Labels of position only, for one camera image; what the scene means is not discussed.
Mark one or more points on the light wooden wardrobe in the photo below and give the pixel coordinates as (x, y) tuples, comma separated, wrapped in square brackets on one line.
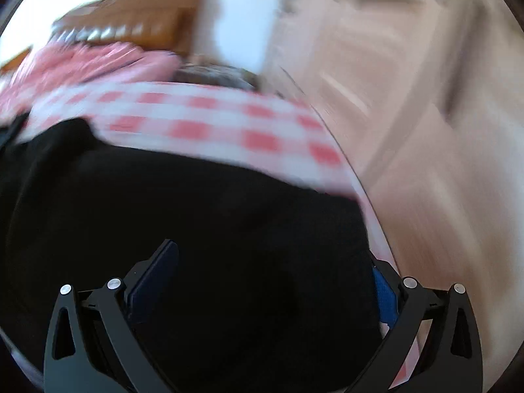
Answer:
[(393, 102)]

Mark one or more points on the grey patterned cloth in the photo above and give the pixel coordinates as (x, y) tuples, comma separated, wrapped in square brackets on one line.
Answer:
[(215, 75)]

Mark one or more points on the pink floral pillow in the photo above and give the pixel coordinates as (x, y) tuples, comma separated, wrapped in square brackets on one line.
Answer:
[(88, 63)]

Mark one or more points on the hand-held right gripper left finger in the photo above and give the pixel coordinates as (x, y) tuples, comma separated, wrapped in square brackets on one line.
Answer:
[(152, 281)]

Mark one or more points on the red white checkered bedsheet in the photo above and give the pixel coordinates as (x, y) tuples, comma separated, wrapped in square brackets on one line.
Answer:
[(221, 123)]

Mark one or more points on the wooden headboard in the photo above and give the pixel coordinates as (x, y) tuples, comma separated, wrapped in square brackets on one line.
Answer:
[(135, 22)]

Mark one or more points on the black pants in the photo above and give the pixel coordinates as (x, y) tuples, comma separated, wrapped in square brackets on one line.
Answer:
[(196, 229)]

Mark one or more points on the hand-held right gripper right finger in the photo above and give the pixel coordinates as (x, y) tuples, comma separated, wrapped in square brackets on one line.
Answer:
[(385, 298)]

